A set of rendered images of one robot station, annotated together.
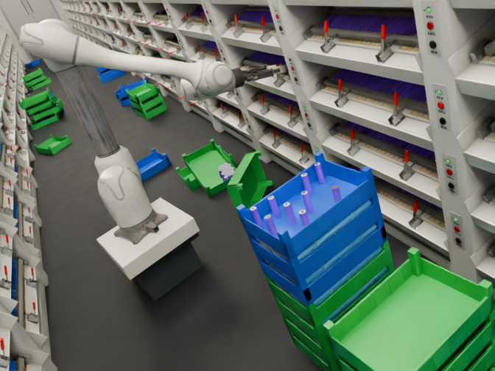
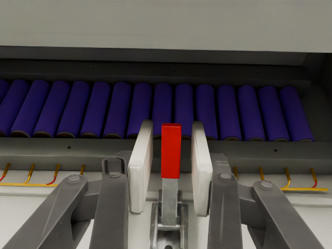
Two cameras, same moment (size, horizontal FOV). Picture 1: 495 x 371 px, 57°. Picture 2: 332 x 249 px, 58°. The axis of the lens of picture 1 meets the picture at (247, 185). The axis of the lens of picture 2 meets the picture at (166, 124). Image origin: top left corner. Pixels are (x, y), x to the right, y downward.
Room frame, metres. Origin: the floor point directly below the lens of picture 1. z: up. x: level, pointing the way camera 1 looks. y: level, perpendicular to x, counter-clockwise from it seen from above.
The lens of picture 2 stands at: (1.80, -0.15, 0.73)
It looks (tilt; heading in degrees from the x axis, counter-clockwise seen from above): 34 degrees down; 288
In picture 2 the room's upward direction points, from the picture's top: 1 degrees clockwise
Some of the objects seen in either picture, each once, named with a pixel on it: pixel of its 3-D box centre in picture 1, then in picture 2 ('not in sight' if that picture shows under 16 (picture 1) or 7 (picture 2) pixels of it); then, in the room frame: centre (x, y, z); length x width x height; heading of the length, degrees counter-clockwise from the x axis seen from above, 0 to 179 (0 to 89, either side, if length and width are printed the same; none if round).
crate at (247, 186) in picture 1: (250, 185); not in sight; (1.92, -0.02, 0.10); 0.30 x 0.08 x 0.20; 150
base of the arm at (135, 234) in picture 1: (141, 222); not in sight; (1.64, 0.46, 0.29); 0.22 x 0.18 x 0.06; 36
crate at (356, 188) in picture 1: (306, 200); not in sight; (0.99, -0.13, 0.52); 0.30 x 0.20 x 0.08; 114
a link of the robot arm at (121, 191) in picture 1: (122, 193); not in sight; (1.67, 0.47, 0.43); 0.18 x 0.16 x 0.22; 7
